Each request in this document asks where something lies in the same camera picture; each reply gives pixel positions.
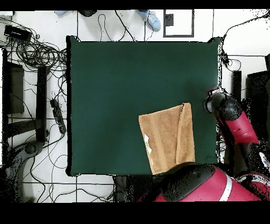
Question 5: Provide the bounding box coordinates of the tan terry towel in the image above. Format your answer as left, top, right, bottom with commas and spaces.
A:
138, 102, 196, 175

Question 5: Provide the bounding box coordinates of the black plug adapter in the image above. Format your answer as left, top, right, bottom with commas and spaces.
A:
221, 52, 230, 68

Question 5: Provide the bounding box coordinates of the small grey square plate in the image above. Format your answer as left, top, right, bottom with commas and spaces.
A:
164, 13, 174, 26

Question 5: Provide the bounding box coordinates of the person's left foot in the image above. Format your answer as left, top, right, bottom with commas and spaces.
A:
134, 9, 162, 32

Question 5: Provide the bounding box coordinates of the dark green tablecloth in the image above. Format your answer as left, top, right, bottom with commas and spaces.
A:
65, 35, 222, 178

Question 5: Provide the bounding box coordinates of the black power strip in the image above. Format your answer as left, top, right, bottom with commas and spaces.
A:
49, 98, 67, 135

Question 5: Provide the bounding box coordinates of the grey stand base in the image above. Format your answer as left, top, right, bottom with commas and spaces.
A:
2, 140, 46, 202

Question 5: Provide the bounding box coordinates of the black rectangular box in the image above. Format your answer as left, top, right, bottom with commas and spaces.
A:
3, 24, 33, 42

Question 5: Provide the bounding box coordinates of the black frame stand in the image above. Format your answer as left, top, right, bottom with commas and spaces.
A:
228, 53, 270, 146
2, 48, 51, 146

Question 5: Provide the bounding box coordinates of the grey rectangular floor frame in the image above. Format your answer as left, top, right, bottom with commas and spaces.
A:
162, 9, 195, 38

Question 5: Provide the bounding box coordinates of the long black cable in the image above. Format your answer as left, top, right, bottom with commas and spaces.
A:
222, 10, 270, 40

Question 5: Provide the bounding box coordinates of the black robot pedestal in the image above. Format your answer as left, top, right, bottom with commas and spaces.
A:
113, 175, 158, 202

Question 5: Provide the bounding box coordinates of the thick black cable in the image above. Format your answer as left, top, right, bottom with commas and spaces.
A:
114, 9, 136, 42

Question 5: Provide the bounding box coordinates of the thin looped black cable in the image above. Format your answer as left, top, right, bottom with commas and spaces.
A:
97, 13, 127, 42

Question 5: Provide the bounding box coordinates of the black cable tangle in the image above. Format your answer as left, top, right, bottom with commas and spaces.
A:
0, 16, 68, 72

